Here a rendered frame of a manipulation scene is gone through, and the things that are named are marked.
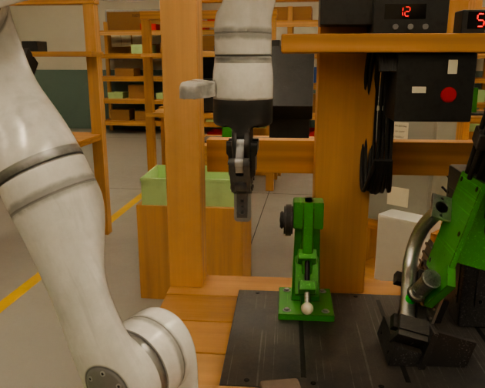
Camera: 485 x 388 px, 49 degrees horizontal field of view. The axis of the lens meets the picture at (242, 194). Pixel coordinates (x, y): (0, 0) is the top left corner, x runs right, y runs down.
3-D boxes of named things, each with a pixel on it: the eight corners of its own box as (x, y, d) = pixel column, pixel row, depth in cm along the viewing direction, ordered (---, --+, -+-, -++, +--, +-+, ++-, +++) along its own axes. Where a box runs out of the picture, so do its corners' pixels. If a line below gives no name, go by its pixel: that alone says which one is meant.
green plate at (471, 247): (483, 298, 100) (527, 194, 94) (440, 287, 100) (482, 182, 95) (463, 275, 111) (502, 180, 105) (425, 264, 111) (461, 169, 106)
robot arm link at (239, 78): (190, 95, 71) (188, 48, 70) (273, 95, 71) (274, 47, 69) (176, 100, 63) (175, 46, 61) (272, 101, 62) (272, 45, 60)
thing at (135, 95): (247, 136, 1041) (248, 17, 986) (101, 133, 1080) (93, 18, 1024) (250, 132, 1093) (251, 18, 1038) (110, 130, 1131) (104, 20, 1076)
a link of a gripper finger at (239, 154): (230, 133, 64) (232, 144, 66) (228, 165, 62) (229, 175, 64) (250, 133, 64) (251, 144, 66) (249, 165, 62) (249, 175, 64)
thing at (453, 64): (471, 122, 118) (479, 52, 114) (393, 122, 119) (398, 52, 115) (454, 116, 130) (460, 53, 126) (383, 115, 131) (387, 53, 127)
